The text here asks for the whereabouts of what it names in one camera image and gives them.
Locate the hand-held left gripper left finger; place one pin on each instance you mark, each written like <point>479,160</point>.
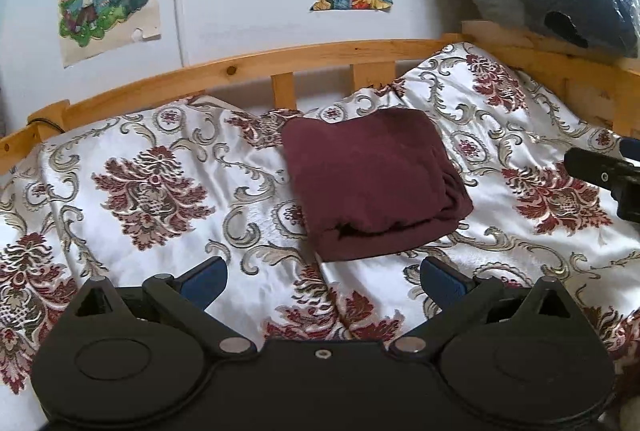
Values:
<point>205,283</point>

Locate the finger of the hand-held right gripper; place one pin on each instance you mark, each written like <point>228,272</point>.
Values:
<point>595,165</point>

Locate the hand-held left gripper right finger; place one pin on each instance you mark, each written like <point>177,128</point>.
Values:
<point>442,283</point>

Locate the maroon small garment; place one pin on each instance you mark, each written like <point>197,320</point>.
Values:
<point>370,181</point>

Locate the floral patterned bed blanket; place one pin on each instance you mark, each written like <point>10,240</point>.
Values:
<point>150,191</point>

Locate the wooden bed frame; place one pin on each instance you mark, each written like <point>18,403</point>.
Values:
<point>320,56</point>

